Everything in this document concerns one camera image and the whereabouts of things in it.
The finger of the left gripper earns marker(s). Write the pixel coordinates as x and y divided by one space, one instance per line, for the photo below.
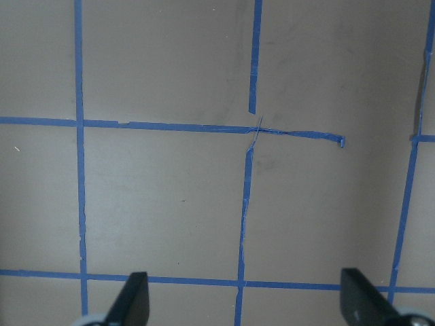
131 307
362 304

